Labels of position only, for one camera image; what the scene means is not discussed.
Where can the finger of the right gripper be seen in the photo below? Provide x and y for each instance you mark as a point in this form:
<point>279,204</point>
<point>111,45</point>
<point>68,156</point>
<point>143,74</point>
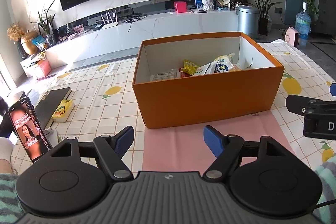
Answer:
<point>301,105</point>
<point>332,89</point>

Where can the golden vase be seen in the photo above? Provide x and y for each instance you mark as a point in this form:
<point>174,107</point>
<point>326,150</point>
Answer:
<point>27,43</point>

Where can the black book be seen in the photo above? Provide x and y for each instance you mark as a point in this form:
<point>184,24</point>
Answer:
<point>48,104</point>

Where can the clear tray of yogurt balls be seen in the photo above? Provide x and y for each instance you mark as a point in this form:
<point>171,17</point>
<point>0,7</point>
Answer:
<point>168,75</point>

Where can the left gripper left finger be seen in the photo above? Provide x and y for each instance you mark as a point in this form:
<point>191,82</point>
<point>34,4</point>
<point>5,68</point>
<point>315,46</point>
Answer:
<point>110,151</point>

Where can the white sachet packet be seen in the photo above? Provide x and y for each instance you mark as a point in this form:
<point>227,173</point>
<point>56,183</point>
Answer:
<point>206,69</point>

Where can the red box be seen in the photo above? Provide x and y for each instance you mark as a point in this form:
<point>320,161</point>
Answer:
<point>180,6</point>

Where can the lemon print tablecloth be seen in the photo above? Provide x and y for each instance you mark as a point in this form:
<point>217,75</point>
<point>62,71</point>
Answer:
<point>105,103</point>

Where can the yellow snack packet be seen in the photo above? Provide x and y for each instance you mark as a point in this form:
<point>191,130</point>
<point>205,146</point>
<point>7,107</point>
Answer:
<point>189,68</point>

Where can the pink storage box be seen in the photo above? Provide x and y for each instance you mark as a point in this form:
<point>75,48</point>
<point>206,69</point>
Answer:
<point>37,69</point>

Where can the yellow tissue pack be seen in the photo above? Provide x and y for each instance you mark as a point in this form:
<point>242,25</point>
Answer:
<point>63,111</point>

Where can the smartphone on stand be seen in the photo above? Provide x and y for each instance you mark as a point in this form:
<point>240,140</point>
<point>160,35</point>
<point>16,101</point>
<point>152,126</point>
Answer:
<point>28,129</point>

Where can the clear bag of dried greens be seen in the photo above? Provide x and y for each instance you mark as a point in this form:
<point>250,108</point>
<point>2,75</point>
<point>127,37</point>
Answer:
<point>248,64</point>

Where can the potted long-leaf plant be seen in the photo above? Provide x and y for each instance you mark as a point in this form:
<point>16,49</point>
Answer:
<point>263,7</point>

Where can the dark cabinet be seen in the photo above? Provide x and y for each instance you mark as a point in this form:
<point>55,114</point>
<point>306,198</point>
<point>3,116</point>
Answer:
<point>325,23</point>

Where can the pale green chips bag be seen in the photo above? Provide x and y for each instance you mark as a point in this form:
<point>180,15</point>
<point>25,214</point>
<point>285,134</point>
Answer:
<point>224,63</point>

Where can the white wifi router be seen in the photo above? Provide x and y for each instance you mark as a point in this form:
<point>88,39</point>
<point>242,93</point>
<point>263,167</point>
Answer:
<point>109,20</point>

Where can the silver trash can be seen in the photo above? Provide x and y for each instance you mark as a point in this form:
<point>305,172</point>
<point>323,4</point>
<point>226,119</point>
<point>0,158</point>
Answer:
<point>248,20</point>

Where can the blue water jug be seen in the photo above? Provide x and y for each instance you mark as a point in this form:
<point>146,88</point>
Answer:
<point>303,22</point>

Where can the pink placemat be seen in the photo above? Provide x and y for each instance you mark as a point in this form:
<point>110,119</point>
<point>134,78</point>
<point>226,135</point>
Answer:
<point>204,142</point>

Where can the dried flower bouquet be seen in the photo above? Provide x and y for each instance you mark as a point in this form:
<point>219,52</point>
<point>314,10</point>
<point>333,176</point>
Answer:
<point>15,32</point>

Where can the orange cardboard box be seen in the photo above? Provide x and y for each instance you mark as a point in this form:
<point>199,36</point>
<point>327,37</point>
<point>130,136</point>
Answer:
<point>206,98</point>

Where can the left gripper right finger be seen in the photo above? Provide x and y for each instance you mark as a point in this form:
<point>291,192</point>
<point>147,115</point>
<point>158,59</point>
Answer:
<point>226,149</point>

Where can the potted orchid plant left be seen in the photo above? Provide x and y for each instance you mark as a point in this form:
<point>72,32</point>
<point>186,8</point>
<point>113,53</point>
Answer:
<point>45,25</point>

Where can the pink small heater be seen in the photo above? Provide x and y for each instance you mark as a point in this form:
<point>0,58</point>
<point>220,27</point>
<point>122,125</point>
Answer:
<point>292,37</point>

